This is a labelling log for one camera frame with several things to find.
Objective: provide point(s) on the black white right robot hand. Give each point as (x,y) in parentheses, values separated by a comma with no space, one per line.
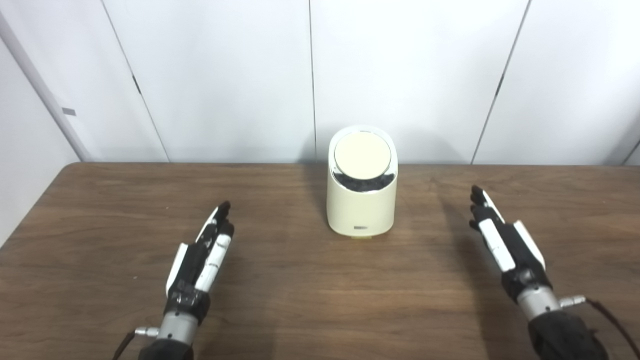
(517,255)

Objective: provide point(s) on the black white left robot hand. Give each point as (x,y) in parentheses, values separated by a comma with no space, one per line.
(195,270)

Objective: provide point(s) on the cream round bin lid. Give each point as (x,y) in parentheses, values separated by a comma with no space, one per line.
(362,155)

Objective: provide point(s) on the cream-colored cylindrical bin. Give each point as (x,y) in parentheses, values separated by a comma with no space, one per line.
(361,210)

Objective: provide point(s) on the black bin liner bag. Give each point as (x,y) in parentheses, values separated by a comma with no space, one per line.
(362,185)

